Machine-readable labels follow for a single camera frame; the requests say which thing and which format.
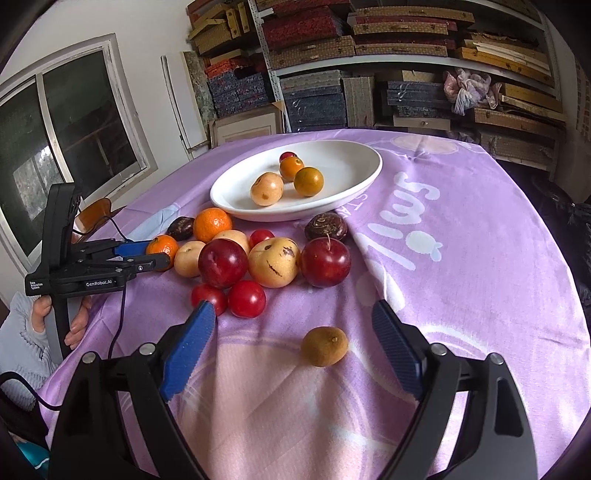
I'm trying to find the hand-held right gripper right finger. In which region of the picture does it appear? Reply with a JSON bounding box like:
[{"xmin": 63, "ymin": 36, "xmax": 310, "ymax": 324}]
[{"xmin": 370, "ymin": 299, "xmax": 539, "ymax": 480}]

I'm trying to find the stack of blue patterned boxes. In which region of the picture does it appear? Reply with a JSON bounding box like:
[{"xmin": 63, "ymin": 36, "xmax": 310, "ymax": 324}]
[{"xmin": 207, "ymin": 69, "xmax": 455, "ymax": 132}]

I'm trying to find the pink plastic bag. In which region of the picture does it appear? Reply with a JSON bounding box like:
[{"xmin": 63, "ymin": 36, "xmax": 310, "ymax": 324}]
[{"xmin": 443, "ymin": 68, "xmax": 492, "ymax": 116}]

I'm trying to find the white framed window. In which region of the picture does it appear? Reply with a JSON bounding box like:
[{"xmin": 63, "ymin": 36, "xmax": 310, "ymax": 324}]
[{"xmin": 0, "ymin": 33, "xmax": 160, "ymax": 278}]

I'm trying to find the small dark passion fruit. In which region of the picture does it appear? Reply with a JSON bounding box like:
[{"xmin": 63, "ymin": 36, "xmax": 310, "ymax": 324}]
[{"xmin": 165, "ymin": 216, "xmax": 197, "ymax": 241}]

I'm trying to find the green orange tangerine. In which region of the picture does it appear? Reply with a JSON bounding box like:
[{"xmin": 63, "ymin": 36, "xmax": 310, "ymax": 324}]
[{"xmin": 294, "ymin": 167, "xmax": 324, "ymax": 197}]

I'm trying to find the black cable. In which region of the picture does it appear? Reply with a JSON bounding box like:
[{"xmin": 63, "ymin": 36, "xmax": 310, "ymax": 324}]
[
  {"xmin": 0, "ymin": 371, "xmax": 61, "ymax": 410},
  {"xmin": 107, "ymin": 276, "xmax": 127, "ymax": 360}
]

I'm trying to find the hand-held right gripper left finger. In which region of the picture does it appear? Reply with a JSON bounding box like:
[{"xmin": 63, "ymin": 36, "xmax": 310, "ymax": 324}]
[{"xmin": 48, "ymin": 300, "xmax": 218, "ymax": 480}]

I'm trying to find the green marbled panel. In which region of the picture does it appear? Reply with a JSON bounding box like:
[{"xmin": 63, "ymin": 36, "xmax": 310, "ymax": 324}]
[{"xmin": 182, "ymin": 51, "xmax": 218, "ymax": 123}]

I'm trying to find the large yellow pepino melon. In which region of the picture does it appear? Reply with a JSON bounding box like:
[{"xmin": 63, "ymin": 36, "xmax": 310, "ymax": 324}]
[{"xmin": 248, "ymin": 237, "xmax": 302, "ymax": 289}]

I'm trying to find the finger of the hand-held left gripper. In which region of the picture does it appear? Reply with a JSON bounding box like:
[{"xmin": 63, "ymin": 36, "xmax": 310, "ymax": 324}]
[
  {"xmin": 78, "ymin": 256, "xmax": 172, "ymax": 280},
  {"xmin": 71, "ymin": 239, "xmax": 155, "ymax": 266}
]

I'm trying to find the teal patterned cloth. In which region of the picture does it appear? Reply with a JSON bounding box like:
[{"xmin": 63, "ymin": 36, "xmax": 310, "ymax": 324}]
[{"xmin": 14, "ymin": 438, "xmax": 49, "ymax": 467}]

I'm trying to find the dark jacket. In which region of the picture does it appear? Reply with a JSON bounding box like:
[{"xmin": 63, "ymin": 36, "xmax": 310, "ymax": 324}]
[{"xmin": 529, "ymin": 173, "xmax": 591, "ymax": 315}]

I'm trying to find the large orange tangerine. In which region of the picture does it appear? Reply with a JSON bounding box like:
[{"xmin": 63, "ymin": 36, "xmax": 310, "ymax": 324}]
[{"xmin": 193, "ymin": 208, "xmax": 233, "ymax": 243}]

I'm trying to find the person's left hand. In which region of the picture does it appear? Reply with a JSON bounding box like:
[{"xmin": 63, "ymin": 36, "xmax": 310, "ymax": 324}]
[{"xmin": 30, "ymin": 295, "xmax": 93, "ymax": 352}]

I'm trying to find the brown kiwi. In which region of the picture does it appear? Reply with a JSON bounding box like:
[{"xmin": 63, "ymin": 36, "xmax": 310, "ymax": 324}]
[{"xmin": 301, "ymin": 326, "xmax": 349, "ymax": 367}]

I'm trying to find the white metal shelf rack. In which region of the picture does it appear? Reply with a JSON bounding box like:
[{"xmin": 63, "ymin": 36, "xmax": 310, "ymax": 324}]
[{"xmin": 247, "ymin": 0, "xmax": 566, "ymax": 183}]

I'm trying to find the large red plum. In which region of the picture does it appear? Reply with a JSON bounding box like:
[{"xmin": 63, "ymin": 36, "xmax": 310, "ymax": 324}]
[
  {"xmin": 198, "ymin": 238, "xmax": 249, "ymax": 290},
  {"xmin": 300, "ymin": 237, "xmax": 352, "ymax": 289}
]

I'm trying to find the white panel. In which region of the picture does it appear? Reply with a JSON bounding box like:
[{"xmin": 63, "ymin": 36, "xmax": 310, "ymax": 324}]
[{"xmin": 161, "ymin": 54, "xmax": 208, "ymax": 162}]

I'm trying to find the large dark passion fruit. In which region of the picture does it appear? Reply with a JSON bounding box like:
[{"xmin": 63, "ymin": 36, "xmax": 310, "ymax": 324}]
[{"xmin": 304, "ymin": 212, "xmax": 348, "ymax": 243}]

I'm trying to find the white oval plate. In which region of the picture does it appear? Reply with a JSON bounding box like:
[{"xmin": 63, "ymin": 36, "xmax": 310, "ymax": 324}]
[{"xmin": 209, "ymin": 140, "xmax": 383, "ymax": 223}]

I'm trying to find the brown wooden chair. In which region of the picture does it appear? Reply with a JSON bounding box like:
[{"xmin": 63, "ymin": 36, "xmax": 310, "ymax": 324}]
[{"xmin": 71, "ymin": 198, "xmax": 125, "ymax": 243}]

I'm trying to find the purple printed blanket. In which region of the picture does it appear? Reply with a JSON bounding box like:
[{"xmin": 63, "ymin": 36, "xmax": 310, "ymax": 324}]
[{"xmin": 34, "ymin": 129, "xmax": 591, "ymax": 480}]

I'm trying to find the shelf of stacked boxes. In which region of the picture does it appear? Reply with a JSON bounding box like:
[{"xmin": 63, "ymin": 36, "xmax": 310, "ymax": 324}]
[{"xmin": 187, "ymin": 0, "xmax": 568, "ymax": 160}]

